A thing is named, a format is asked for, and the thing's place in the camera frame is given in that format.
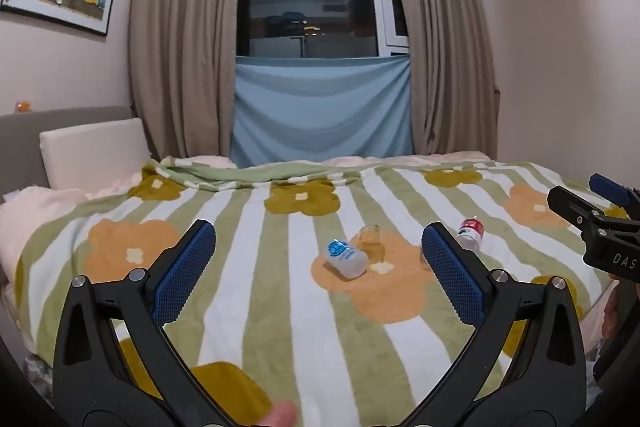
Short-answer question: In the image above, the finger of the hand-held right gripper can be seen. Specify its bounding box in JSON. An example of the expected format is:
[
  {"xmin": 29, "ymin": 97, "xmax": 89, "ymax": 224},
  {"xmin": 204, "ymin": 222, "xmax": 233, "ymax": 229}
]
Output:
[
  {"xmin": 589, "ymin": 174, "xmax": 640, "ymax": 208},
  {"xmin": 547, "ymin": 186, "xmax": 615, "ymax": 238}
]

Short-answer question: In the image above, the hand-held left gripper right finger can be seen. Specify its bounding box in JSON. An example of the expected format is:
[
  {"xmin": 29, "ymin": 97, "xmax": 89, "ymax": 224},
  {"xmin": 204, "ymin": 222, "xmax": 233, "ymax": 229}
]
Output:
[{"xmin": 400, "ymin": 222, "xmax": 588, "ymax": 427}]

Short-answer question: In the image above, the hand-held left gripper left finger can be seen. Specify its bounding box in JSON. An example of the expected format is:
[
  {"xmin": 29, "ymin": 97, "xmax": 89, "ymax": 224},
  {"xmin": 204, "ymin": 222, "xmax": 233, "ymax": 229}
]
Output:
[{"xmin": 52, "ymin": 219, "xmax": 241, "ymax": 427}]

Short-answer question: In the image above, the clear glass cup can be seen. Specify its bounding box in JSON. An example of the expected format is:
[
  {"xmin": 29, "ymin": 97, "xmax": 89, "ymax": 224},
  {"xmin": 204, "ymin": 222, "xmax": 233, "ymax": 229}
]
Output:
[{"xmin": 357, "ymin": 224, "xmax": 387, "ymax": 260}]

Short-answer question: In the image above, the person's right forearm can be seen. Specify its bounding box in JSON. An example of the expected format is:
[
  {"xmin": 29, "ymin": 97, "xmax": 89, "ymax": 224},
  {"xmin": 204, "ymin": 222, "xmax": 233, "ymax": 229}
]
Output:
[{"xmin": 601, "ymin": 284, "xmax": 626, "ymax": 339}]

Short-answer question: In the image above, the person's left hand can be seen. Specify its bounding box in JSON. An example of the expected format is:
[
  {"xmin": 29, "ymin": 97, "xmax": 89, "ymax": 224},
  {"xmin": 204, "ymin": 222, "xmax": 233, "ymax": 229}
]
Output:
[{"xmin": 259, "ymin": 399, "xmax": 297, "ymax": 427}]

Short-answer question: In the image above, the clear bottle with red label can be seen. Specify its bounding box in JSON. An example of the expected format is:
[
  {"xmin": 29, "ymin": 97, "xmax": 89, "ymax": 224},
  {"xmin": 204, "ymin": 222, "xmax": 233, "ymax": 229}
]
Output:
[{"xmin": 455, "ymin": 218, "xmax": 487, "ymax": 253}]

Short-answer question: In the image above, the white bottle with blue label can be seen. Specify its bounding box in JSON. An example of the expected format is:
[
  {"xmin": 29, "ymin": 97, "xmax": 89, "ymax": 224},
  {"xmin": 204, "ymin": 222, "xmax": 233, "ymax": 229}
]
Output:
[{"xmin": 326, "ymin": 238, "xmax": 369, "ymax": 280}]

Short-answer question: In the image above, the striped floral blanket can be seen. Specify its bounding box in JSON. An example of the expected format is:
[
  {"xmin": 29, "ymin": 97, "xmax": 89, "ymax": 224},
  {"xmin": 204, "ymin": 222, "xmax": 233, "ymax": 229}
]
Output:
[{"xmin": 15, "ymin": 158, "xmax": 632, "ymax": 427}]

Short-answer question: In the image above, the white pillow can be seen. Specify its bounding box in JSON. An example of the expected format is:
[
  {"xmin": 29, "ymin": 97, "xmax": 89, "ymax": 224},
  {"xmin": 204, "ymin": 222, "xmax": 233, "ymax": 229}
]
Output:
[{"xmin": 39, "ymin": 117, "xmax": 153, "ymax": 192}]

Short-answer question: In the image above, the pale pink duvet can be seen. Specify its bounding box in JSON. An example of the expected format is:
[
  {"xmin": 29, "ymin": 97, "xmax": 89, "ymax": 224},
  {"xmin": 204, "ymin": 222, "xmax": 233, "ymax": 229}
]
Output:
[{"xmin": 0, "ymin": 186, "xmax": 93, "ymax": 293}]

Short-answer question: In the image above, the beige curtain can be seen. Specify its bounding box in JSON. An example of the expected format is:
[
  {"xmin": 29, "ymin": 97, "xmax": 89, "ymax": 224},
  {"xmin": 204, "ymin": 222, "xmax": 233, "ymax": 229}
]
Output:
[
  {"xmin": 128, "ymin": 0, "xmax": 251, "ymax": 165},
  {"xmin": 384, "ymin": 0, "xmax": 501, "ymax": 155}
]

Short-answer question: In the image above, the grey bed headboard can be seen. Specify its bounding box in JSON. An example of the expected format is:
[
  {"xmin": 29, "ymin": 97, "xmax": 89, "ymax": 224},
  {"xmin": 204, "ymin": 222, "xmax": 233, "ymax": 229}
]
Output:
[{"xmin": 0, "ymin": 106, "xmax": 138, "ymax": 202}]

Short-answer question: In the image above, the light blue cloth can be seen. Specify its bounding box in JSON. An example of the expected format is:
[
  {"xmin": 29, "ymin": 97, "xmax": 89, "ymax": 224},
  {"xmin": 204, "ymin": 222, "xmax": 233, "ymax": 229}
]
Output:
[{"xmin": 229, "ymin": 54, "xmax": 416, "ymax": 168}]

